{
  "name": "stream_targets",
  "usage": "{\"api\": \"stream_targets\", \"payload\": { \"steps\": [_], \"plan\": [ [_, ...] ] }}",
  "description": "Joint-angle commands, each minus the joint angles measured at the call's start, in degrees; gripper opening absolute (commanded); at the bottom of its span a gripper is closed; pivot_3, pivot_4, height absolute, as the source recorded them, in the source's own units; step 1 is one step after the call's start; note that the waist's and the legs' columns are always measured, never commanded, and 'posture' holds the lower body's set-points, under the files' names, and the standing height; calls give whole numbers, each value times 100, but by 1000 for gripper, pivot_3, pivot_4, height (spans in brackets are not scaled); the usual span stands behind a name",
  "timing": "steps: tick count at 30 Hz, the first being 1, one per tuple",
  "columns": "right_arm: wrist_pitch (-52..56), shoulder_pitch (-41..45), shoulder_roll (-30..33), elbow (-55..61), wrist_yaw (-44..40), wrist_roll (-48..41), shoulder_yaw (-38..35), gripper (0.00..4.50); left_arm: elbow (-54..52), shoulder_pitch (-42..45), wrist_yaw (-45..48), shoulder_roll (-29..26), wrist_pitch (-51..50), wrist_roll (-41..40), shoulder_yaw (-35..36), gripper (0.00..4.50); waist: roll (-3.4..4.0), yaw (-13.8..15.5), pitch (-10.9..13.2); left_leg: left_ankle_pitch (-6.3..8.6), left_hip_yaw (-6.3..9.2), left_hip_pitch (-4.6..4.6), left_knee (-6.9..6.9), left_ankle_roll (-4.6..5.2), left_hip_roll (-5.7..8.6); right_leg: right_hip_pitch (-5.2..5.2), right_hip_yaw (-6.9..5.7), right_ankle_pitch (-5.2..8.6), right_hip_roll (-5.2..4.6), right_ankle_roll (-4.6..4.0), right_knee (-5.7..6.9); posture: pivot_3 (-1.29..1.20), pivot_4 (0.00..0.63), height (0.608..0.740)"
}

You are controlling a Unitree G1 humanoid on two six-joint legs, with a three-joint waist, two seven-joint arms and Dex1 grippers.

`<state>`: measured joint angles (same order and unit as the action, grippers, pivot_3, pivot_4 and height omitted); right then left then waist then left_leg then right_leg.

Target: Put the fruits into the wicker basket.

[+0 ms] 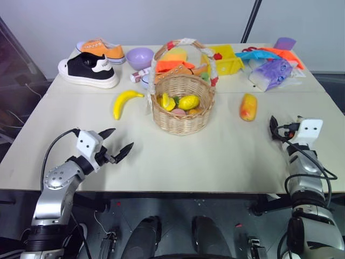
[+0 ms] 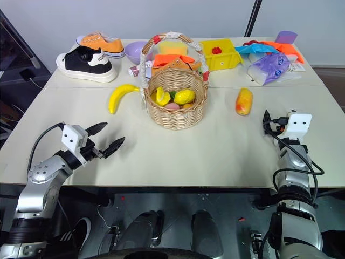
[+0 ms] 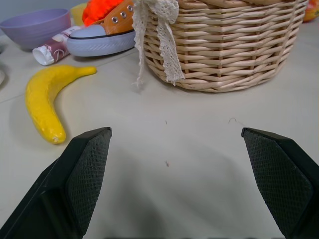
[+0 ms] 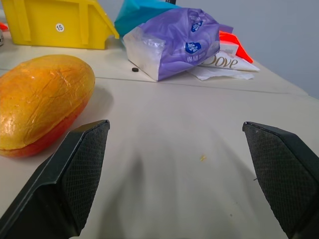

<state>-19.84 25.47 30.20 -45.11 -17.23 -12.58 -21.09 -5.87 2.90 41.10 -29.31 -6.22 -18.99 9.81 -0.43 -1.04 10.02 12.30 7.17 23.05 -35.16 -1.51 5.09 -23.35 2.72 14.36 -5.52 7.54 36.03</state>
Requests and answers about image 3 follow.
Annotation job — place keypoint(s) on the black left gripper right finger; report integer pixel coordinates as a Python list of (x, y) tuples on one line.
[(281, 174)]

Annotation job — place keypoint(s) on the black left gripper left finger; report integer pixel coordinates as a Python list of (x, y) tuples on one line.
[(62, 184)]

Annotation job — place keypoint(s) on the wicker basket with lace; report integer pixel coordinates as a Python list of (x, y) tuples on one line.
[(224, 47)]

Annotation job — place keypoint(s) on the yellow banana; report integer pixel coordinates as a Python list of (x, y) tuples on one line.
[(47, 99)]

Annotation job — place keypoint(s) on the pink tube with white cap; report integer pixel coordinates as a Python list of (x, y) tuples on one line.
[(54, 48)]

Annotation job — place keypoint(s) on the orange canvas sneaker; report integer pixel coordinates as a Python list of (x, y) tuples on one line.
[(104, 35)]

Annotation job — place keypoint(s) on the purple plastic bowl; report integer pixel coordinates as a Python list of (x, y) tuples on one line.
[(35, 26)]

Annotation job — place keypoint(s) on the yellow cup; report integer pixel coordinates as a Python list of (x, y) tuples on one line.
[(77, 12)]

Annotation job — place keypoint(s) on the orange fluffy item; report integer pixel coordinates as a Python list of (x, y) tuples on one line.
[(99, 10)]

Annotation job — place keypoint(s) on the white lace ribbon bow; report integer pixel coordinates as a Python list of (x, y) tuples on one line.
[(159, 32)]

